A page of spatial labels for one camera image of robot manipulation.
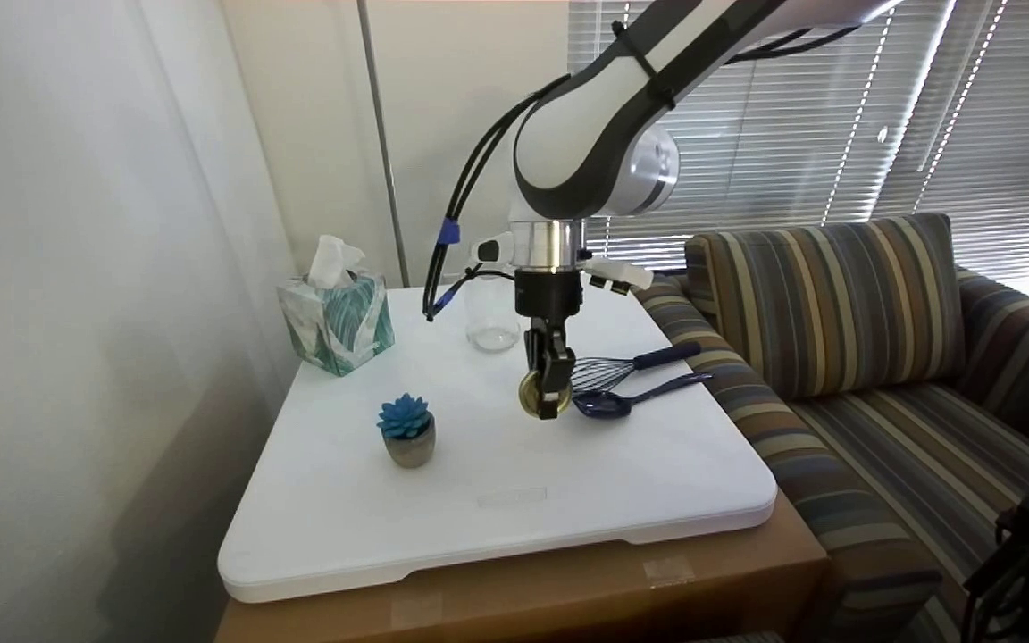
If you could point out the striped fabric sofa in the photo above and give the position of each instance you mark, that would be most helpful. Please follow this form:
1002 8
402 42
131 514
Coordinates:
895 478

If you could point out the white plastic board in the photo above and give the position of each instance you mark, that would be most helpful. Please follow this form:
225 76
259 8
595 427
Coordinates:
500 502

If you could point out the small potted blue succulent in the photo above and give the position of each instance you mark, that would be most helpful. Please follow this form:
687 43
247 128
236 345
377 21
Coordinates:
408 432

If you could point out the white tissue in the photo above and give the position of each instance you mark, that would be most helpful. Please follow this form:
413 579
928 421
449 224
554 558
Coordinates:
334 259

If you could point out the white window blinds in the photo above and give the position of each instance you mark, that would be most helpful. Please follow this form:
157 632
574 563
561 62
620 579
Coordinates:
967 130

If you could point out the dark blue plastic spoon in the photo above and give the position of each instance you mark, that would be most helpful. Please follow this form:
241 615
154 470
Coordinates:
604 407

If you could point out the brown cardboard box base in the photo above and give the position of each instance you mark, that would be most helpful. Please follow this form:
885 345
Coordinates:
609 594

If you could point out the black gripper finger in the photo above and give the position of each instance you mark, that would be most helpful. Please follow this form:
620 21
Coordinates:
533 358
558 363

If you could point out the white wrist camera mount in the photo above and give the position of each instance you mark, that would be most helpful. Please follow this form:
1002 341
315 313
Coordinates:
620 273

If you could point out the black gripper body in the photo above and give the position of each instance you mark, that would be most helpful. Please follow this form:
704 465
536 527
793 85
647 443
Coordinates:
550 293

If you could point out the teal patterned tissue box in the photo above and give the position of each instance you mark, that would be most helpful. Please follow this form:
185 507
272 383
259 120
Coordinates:
340 323

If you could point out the striped sofa back cushion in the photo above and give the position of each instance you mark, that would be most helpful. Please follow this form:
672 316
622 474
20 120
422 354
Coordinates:
832 305

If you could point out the clear glass cup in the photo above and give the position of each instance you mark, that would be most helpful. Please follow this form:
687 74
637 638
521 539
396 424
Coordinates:
496 320

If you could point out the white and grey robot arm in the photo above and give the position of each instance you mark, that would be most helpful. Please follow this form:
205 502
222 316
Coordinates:
586 130

